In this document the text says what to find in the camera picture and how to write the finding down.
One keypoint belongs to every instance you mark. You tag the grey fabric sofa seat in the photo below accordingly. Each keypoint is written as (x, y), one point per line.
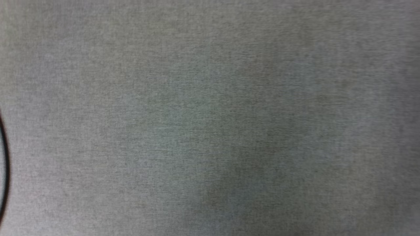
(210, 118)

